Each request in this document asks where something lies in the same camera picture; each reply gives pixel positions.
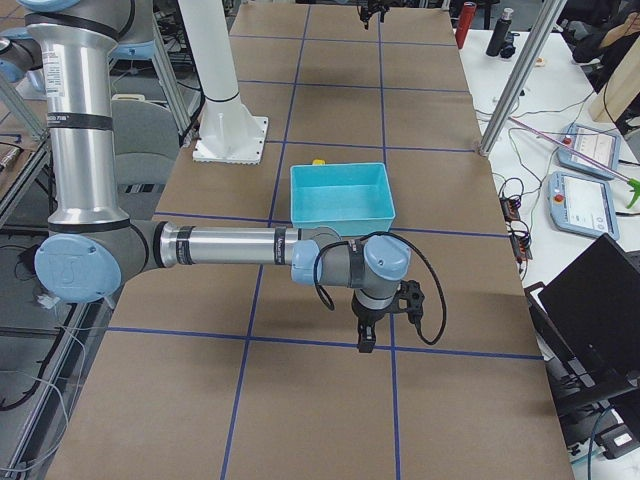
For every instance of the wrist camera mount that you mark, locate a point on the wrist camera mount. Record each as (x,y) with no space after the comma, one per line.
(408,300)

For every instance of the red cylinder bottle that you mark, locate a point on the red cylinder bottle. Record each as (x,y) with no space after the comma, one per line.
(465,18)

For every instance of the white camera stand pole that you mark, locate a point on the white camera stand pole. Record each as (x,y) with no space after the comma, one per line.
(228,132)

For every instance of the aluminium frame post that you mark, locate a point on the aluminium frame post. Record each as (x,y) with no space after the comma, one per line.
(524,64)

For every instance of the near teach pendant tablet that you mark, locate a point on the near teach pendant tablet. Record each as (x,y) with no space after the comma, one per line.
(582,205)

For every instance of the reacher grabber stick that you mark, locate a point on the reacher grabber stick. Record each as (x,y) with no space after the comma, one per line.
(632,182)

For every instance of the far teach pendant tablet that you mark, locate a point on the far teach pendant tablet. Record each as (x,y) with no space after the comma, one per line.
(600,145)

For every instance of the teach pendant tablet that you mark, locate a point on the teach pendant tablet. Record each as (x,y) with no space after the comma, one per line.
(582,205)
(600,145)

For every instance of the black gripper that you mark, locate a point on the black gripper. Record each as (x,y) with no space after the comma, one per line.
(367,317)
(370,12)

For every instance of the teal plastic bin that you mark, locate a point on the teal plastic bin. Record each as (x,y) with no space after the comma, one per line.
(353,199)

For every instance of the black laptop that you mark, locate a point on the black laptop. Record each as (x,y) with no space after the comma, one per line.
(594,304)

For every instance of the black bottle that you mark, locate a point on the black bottle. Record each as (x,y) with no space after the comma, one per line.
(500,32)

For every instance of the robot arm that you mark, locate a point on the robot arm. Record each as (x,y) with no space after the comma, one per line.
(102,233)

